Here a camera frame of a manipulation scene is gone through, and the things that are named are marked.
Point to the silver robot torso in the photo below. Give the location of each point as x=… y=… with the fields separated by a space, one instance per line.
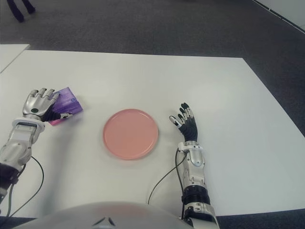
x=107 y=214

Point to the dark trouser leg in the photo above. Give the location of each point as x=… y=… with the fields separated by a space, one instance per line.
x=29 y=6
x=16 y=10

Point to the pink round plate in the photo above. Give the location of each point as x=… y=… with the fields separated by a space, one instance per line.
x=131 y=133

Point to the robot right arm silver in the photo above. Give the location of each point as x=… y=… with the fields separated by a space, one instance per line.
x=196 y=157

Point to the purple tissue paper pack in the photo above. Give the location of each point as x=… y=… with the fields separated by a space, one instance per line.
x=69 y=102

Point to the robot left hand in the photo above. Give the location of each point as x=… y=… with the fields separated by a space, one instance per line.
x=38 y=102

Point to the robot left arm silver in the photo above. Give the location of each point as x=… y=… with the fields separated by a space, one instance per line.
x=16 y=143

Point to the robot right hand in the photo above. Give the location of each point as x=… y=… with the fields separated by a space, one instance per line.
x=189 y=127

